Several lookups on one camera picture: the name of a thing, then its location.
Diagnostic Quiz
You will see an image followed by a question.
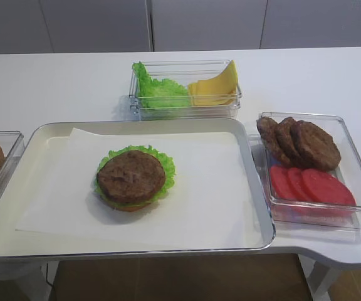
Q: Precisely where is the yellow cheese slice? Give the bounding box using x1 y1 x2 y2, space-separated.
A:
214 60 238 85

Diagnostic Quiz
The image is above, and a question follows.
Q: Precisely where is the green lettuce on burger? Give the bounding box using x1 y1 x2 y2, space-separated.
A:
95 145 175 204

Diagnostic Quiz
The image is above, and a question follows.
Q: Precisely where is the clear lettuce and cheese box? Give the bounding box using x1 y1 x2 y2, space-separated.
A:
128 60 242 120

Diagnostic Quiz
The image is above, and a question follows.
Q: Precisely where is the green lettuce leaf in box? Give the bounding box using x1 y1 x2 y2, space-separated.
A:
132 62 191 108

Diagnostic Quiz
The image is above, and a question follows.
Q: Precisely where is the stack of yellow cheese slices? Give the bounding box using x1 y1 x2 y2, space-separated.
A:
187 78 237 107

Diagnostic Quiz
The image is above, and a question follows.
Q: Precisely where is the brown patty on burger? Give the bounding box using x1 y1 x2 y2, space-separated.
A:
97 150 166 206

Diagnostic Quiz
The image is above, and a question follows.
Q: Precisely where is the white paper sheet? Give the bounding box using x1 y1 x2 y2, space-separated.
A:
16 129 263 249

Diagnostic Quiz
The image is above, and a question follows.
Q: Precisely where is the white metal serving tray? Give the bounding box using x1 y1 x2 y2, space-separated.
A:
0 119 275 259

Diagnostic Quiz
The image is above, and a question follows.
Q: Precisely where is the bottom bun of burger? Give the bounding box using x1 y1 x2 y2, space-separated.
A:
104 201 150 212

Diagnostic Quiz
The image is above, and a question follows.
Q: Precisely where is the left brown patty in box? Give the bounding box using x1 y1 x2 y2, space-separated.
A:
256 117 279 154

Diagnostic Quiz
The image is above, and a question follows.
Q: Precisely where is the brown patty in box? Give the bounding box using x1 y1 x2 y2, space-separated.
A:
290 120 342 172
256 117 279 154
275 117 303 167

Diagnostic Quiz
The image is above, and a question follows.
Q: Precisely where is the left red tomato slice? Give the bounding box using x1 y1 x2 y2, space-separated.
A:
269 165 297 201

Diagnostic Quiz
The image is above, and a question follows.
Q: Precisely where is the red tomato slice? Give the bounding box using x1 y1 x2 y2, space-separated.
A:
287 167 313 202
301 169 356 206
269 165 297 201

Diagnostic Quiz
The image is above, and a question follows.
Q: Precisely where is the middle brown patty in box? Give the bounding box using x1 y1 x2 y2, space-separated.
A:
275 117 303 167

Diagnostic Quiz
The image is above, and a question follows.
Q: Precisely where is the middle red tomato slice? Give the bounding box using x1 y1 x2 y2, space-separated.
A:
287 167 313 202

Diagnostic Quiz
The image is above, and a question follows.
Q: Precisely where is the clear patty and tomato box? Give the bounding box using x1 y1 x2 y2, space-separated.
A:
251 112 361 230

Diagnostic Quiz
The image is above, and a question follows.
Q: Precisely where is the right brown patty in box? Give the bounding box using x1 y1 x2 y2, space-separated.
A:
290 120 342 172

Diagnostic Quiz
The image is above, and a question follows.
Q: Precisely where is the right red tomato slice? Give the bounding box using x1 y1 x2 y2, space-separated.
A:
301 169 356 206

